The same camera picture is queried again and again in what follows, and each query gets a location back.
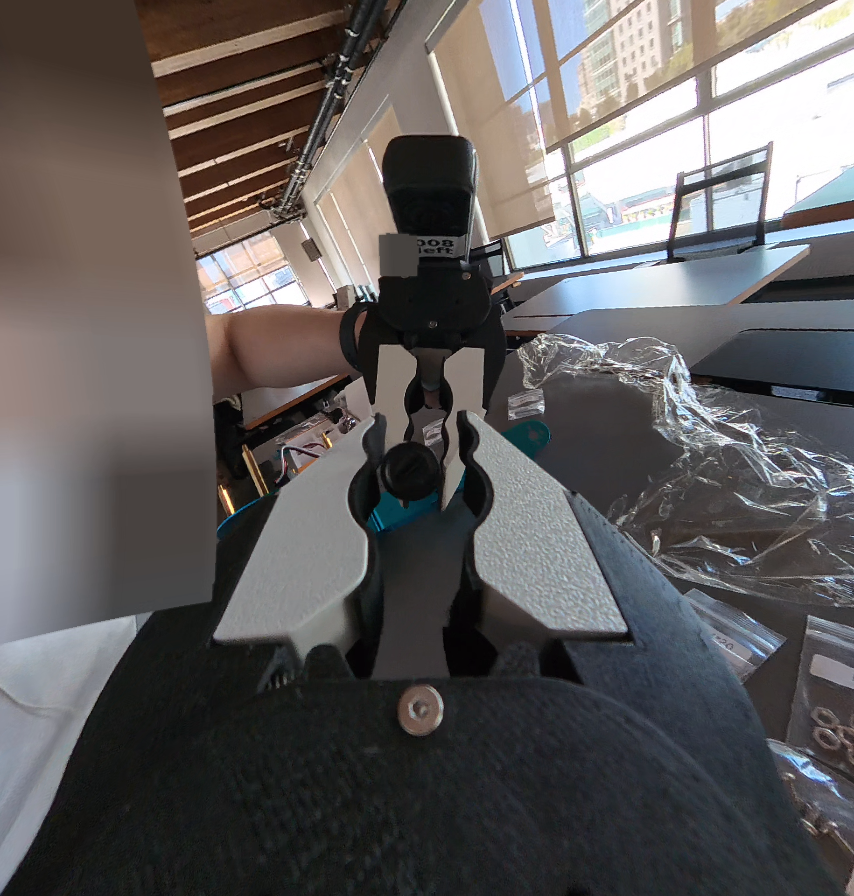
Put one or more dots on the black ceiling pipes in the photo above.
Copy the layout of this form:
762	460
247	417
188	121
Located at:
329	91

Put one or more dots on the clear bag of short screws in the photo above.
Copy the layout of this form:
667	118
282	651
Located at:
819	805

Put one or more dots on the beige roller blind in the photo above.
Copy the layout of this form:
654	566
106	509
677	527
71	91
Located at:
490	140

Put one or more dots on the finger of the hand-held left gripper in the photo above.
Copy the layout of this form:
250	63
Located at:
393	378
469	381

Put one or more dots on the white table wood edge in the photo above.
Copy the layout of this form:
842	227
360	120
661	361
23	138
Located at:
287	399

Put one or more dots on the clear bag of long screws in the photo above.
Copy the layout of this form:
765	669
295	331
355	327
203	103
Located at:
728	633

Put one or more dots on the person in white shirt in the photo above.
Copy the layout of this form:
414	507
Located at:
21	735

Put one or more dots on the large window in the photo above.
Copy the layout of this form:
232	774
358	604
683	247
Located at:
749	105

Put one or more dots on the large clear plastic wrap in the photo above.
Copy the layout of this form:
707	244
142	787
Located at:
714	476

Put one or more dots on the clear bag of large nuts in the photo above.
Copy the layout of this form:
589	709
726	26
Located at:
840	735

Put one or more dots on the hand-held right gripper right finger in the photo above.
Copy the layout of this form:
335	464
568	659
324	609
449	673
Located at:
539	560

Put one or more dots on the person's left forearm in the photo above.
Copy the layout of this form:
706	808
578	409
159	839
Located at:
280	346

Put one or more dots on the blue toy robot arm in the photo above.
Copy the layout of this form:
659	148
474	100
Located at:
528	437

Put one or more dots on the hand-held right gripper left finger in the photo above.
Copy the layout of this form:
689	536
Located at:
301	560

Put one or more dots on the black frame chair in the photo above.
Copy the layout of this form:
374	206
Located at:
721	175

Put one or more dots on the black electric screwdriver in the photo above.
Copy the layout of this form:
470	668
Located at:
411	470

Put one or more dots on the small clear zip bag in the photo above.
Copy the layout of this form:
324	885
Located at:
526	404

